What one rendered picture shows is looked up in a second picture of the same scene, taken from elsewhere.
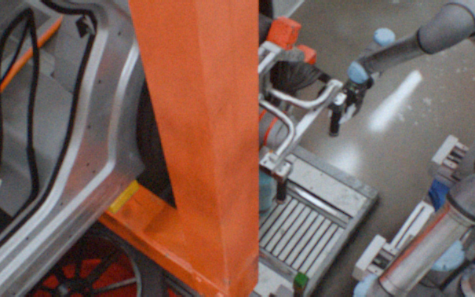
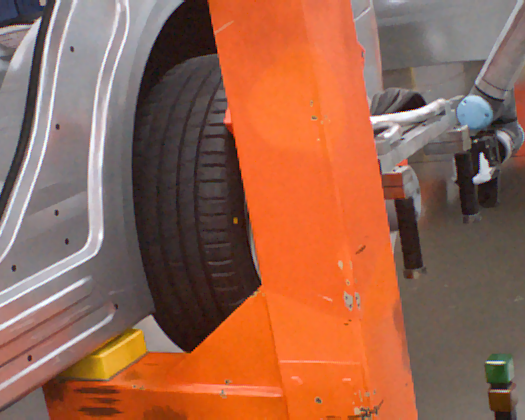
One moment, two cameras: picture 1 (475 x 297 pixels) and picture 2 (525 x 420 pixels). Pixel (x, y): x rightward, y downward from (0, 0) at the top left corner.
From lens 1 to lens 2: 1.54 m
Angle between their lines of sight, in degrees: 44
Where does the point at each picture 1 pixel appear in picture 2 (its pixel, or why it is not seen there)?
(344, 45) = (459, 351)
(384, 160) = not seen: outside the picture
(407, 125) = not seen: outside the picture
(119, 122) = (105, 145)
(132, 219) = (143, 378)
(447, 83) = not seen: outside the picture
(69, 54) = (14, 115)
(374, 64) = (491, 74)
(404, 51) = (524, 12)
